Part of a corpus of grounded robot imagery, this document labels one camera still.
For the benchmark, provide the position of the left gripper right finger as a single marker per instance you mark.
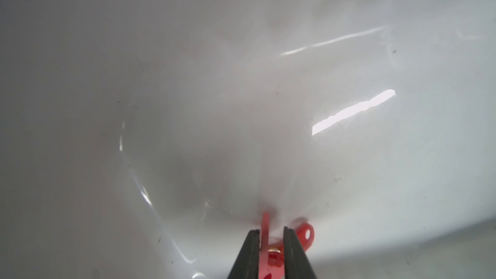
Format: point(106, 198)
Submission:
point(296, 263)

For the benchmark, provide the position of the white plastic storage box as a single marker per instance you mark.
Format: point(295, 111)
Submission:
point(145, 138)

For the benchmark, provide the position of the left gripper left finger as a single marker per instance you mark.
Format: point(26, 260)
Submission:
point(246, 265)

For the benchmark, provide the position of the pink clothespin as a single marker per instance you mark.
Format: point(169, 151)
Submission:
point(271, 262)

